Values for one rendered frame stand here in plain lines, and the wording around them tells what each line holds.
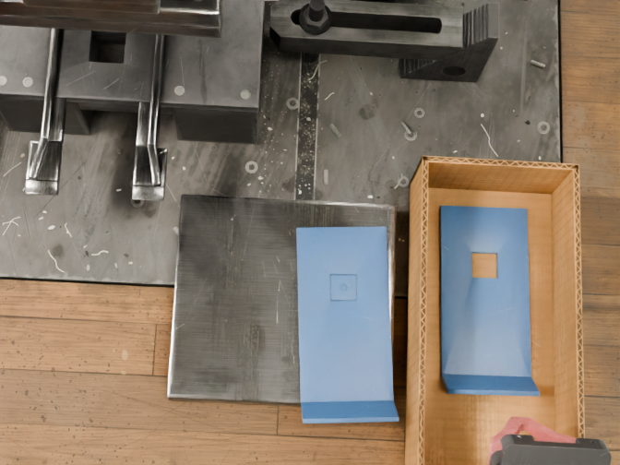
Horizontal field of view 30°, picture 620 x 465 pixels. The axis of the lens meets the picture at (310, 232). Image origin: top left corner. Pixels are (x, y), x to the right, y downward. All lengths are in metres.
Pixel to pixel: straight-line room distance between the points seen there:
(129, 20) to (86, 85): 0.15
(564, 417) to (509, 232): 0.15
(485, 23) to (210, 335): 0.32
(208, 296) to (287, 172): 0.12
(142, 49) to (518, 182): 0.31
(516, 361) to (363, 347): 0.12
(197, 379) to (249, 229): 0.12
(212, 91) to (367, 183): 0.16
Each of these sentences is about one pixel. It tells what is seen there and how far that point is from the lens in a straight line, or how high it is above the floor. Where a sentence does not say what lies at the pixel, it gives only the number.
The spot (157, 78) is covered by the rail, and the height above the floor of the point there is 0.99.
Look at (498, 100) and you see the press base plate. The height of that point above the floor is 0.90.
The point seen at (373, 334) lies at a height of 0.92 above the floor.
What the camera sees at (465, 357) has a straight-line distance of 0.91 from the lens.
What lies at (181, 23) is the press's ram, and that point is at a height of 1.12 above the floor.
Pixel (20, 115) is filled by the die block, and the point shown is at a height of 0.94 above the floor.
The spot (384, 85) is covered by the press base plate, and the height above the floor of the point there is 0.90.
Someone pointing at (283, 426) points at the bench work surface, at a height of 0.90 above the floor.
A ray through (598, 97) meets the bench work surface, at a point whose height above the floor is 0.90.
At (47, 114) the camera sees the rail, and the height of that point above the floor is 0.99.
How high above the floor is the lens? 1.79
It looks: 75 degrees down
